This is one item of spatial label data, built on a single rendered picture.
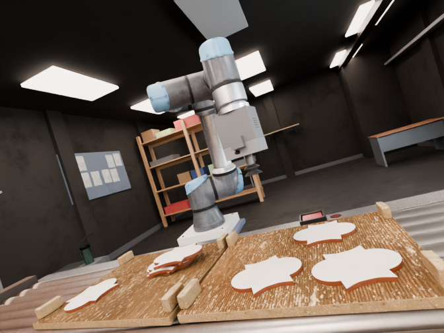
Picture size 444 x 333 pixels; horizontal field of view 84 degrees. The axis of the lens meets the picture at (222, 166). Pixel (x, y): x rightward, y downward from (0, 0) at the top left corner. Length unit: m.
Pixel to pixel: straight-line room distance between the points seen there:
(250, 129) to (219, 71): 0.15
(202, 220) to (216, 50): 0.74
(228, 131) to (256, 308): 0.35
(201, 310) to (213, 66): 0.48
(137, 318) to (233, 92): 0.49
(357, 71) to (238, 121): 8.00
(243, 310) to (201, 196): 0.72
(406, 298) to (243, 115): 0.40
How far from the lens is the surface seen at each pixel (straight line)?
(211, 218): 1.12
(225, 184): 1.10
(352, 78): 8.43
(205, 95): 0.68
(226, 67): 0.58
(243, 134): 0.55
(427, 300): 0.42
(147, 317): 0.55
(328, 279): 0.46
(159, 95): 0.66
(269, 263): 0.55
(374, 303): 0.42
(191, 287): 0.52
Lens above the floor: 1.17
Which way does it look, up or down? 1 degrees down
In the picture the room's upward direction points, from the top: 17 degrees counter-clockwise
